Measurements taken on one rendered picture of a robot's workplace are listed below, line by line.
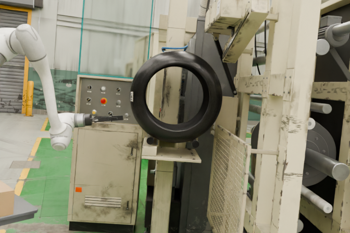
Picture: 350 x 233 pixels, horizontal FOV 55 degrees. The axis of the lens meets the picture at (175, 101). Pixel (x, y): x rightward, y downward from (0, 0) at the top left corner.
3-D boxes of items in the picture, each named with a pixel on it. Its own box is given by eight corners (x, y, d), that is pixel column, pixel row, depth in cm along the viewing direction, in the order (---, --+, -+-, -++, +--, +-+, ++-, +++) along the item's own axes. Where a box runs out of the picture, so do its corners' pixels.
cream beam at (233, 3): (203, 33, 241) (204, 12, 240) (238, 36, 242) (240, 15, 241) (219, 16, 180) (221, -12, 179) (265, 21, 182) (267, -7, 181)
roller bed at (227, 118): (209, 133, 259) (213, 95, 258) (228, 135, 260) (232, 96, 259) (214, 138, 240) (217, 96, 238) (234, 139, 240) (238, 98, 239)
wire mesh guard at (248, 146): (206, 216, 253) (215, 123, 249) (209, 216, 253) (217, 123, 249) (233, 288, 163) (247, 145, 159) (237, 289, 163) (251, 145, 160)
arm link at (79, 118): (77, 112, 219) (86, 112, 219) (78, 126, 219) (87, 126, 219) (73, 114, 209) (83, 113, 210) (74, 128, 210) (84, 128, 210)
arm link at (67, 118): (78, 121, 222) (75, 135, 211) (54, 123, 221) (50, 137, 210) (75, 108, 215) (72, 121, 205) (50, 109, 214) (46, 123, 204)
